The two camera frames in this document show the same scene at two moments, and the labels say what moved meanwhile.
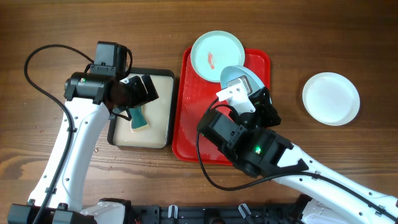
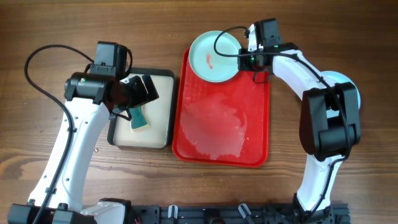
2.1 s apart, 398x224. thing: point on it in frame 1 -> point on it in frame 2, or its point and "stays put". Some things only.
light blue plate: [236, 71] -> [337, 77]
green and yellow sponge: [138, 119] stays put
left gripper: [142, 96] stays put
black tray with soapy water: [158, 112] stays put
